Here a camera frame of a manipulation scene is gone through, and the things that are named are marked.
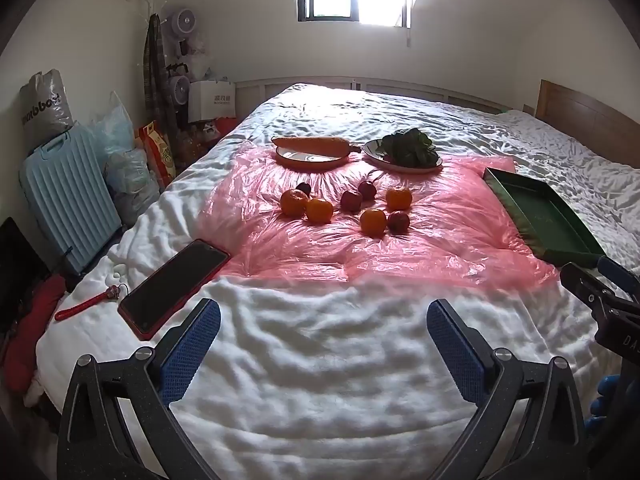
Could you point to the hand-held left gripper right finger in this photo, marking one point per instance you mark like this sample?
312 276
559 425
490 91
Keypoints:
452 345

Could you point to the small grey fan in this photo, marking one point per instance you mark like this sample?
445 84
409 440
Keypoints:
179 89

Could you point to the white plate with dark rim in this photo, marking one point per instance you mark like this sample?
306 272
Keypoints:
372 152

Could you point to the purple and white fan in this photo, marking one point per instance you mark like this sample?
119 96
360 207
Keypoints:
184 22

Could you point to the wooden headboard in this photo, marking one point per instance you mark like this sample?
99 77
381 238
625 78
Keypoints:
585 115

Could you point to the grey printed bag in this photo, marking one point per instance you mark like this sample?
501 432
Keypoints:
45 105

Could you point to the person's right hand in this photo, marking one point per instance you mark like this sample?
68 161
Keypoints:
602 400

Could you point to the orange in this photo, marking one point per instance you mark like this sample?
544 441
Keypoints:
398 198
319 211
294 202
373 222

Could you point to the smartphone in red case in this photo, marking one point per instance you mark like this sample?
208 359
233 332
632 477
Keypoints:
172 287

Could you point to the plaid scarf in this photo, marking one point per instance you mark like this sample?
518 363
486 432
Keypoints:
155 75

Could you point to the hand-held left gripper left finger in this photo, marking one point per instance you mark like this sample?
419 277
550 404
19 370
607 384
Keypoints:
192 345

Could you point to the green leafy vegetable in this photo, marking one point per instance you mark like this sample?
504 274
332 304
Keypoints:
407 147

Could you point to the white plate with brown rim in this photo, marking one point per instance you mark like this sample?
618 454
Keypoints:
310 162

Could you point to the white cardboard box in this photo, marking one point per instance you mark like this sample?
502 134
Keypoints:
212 102

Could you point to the pink plastic sheet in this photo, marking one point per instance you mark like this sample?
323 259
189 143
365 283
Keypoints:
260 240

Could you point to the red cloth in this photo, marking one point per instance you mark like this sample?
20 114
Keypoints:
35 320

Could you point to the clear plastic bag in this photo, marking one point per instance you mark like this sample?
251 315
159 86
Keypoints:
125 175

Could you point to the light blue suitcase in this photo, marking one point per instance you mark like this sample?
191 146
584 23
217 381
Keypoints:
65 195

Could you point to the white plastic bag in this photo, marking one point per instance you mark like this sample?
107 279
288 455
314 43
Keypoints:
205 62

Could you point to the orange and white sack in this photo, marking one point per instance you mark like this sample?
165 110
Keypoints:
157 155

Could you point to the green rectangular tray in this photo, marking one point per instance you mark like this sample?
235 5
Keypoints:
545 215

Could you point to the black bag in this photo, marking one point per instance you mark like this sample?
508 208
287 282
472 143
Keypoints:
17 260

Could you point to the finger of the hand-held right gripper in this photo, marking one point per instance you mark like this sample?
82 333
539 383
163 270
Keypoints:
614 272
582 282

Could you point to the carrot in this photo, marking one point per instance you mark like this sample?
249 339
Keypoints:
315 145

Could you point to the small dark plum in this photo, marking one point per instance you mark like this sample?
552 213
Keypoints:
303 188

